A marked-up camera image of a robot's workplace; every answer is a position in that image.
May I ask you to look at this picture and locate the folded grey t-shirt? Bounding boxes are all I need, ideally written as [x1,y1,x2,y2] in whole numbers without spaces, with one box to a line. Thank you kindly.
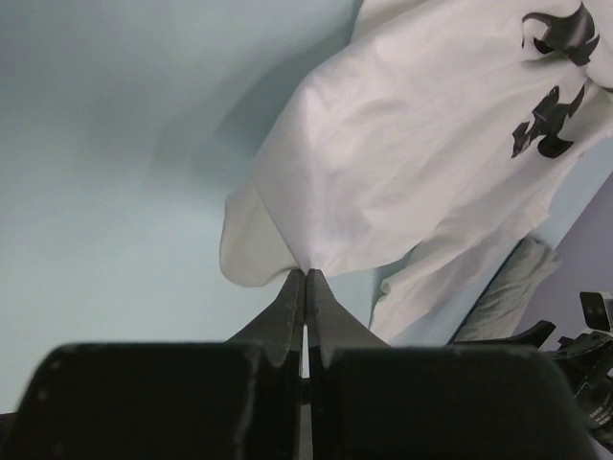
[453,237,561,342]

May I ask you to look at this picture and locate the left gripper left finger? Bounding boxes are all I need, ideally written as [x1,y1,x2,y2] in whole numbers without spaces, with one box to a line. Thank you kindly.
[227,270,306,380]

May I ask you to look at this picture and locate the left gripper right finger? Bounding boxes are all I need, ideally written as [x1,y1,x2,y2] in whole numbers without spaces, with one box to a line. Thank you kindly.
[306,269,390,379]

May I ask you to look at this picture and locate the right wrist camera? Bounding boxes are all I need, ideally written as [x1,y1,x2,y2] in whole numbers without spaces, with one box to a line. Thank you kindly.
[579,291,612,333]

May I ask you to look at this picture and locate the white printed t-shirt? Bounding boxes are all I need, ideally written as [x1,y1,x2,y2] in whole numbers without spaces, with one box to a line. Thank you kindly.
[219,1,612,341]

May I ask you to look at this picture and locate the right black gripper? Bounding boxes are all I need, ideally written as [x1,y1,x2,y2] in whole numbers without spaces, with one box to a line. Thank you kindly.
[502,320,612,450]

